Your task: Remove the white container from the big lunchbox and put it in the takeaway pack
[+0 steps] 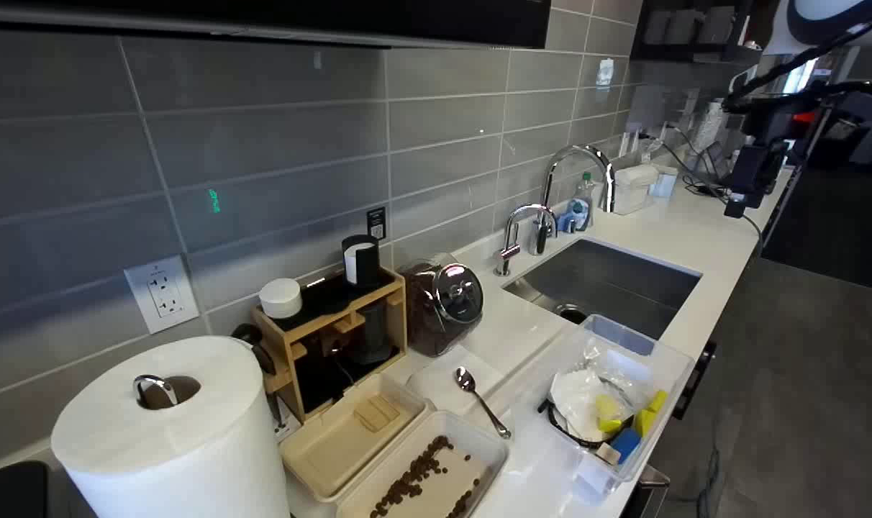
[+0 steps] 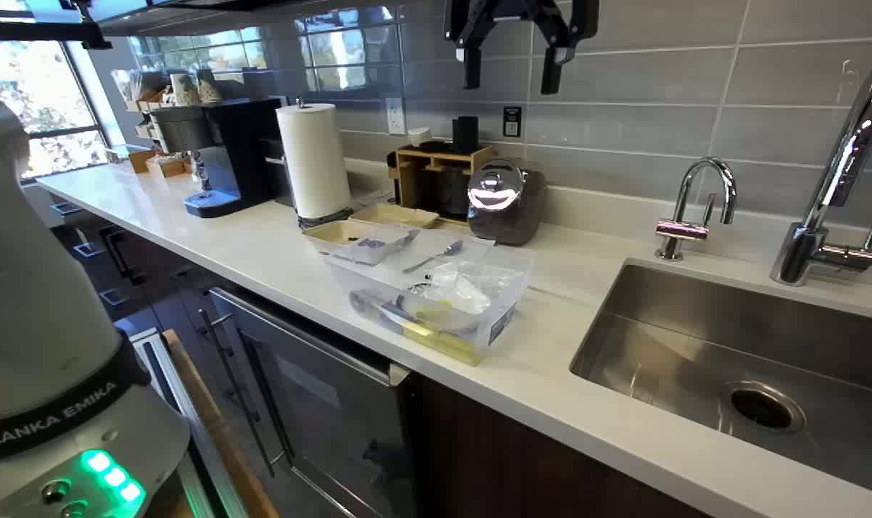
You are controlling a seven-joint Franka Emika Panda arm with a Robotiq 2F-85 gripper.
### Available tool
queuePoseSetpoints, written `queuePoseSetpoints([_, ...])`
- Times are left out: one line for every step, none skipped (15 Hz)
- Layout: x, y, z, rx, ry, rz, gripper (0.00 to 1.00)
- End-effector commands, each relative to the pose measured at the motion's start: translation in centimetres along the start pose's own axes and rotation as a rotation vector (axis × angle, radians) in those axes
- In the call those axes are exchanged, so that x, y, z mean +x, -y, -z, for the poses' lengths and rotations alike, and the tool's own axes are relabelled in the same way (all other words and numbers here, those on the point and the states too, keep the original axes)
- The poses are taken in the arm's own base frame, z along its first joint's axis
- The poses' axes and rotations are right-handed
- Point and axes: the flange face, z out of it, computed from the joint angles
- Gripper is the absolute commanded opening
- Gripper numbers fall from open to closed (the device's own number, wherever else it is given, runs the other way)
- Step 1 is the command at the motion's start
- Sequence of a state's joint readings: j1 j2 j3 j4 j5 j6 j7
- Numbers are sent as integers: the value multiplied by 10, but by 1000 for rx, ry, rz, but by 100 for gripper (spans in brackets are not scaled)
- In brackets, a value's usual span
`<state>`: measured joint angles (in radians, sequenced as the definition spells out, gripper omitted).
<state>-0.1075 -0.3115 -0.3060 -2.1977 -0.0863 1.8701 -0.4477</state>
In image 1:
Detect blue sponge piece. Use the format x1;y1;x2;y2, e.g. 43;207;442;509
607;426;643;467

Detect flat black object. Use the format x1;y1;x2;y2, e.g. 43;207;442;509
0;459;51;518

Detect black wall outlet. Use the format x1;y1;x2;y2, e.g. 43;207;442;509
361;206;389;242

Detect white box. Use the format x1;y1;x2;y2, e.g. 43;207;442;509
609;158;682;220

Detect metal spoon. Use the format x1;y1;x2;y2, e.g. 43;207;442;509
451;365;515;443

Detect stainless steel sink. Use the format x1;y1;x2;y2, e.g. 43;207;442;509
499;237;704;342

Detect metal paper towel holder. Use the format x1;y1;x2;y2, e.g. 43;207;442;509
128;371;184;413

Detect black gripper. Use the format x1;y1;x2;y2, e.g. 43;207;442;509
724;132;794;223

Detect small clear blue-rimmed container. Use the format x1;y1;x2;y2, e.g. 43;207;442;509
579;311;658;358

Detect clear plastic lid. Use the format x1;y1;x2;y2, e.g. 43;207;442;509
406;342;515;417

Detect small black round object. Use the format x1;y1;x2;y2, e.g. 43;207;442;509
230;322;279;377

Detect yellow sponge piece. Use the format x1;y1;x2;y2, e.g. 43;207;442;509
632;385;669;440
592;396;630;440

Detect big clear plastic lunchbox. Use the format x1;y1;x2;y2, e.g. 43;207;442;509
508;315;697;506

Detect white tray with brown crumbs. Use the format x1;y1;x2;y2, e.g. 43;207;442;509
334;413;512;518

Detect white wall outlet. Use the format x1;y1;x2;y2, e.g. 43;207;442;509
121;255;200;337

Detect dark jar with metal lid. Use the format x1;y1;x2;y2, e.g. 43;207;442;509
402;259;485;360

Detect black and white grinder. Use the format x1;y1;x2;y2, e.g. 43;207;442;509
340;233;382;289

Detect small white round cup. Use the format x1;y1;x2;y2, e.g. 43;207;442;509
255;278;304;322

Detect dark wall shelf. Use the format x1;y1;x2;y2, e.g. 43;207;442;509
632;0;776;70

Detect blue soap bottle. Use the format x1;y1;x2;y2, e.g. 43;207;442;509
557;170;599;239

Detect wooden organizer shelf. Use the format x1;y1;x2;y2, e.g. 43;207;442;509
246;269;412;426

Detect large chrome faucet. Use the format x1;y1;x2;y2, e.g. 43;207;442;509
541;142;619;220

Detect white container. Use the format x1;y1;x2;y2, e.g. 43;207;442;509
547;365;615;440

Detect white paper towel roll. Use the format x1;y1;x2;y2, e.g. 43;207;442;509
49;335;292;518

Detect small chrome faucet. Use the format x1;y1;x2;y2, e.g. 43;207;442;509
494;203;560;279

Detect wooden cutting board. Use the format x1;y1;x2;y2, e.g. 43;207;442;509
276;371;429;503

